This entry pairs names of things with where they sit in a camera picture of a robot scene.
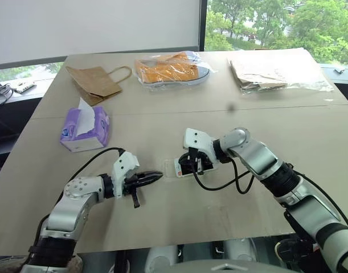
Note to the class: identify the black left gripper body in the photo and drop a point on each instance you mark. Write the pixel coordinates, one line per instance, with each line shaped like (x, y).
(131, 185)

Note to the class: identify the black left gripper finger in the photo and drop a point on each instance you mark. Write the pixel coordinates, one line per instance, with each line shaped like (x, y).
(151, 174)
(148, 181)

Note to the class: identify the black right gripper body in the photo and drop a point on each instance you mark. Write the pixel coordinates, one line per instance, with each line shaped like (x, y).
(205, 162)

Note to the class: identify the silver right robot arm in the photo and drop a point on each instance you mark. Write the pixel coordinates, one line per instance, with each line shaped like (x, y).
(256, 159)

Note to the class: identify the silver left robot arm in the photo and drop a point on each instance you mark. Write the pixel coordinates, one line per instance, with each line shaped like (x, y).
(74, 204)

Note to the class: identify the purple tissue box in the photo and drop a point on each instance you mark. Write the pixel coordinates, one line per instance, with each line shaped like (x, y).
(101, 125)

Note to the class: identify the white tissue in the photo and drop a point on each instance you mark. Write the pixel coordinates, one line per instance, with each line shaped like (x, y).
(85, 119)

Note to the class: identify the silver robot torso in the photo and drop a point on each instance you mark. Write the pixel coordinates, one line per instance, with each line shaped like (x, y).
(219, 256)

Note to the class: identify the orange canvas sneaker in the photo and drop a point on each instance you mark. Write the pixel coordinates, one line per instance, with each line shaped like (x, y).
(168, 69)

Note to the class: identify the clear plastic sneaker bag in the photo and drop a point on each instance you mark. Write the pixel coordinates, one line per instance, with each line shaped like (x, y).
(203, 64)

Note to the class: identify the stack of brown paper bags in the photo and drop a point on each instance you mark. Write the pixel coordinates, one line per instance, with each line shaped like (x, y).
(256, 75)

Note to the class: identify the dark rounded shape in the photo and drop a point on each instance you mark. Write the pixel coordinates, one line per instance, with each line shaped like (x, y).
(293, 253)

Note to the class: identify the clear bag of brown paper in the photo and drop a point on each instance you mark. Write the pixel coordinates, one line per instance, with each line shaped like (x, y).
(304, 81)

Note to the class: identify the white power strip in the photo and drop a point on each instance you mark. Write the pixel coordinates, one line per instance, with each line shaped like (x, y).
(23, 86)

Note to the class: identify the brown fuzzy cloth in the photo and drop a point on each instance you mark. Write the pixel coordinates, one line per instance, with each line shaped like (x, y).
(8, 264)

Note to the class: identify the white roller blind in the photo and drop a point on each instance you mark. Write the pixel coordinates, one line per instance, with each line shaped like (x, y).
(91, 25)

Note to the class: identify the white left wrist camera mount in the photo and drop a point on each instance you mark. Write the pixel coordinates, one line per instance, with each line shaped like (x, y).
(125, 165)

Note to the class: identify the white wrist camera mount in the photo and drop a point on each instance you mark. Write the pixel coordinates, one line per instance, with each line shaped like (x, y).
(125, 165)
(196, 139)

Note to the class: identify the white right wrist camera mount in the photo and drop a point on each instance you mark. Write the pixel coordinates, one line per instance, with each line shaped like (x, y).
(196, 139)

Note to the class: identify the black window frame post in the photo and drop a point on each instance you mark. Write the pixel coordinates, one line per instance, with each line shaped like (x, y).
(202, 25)

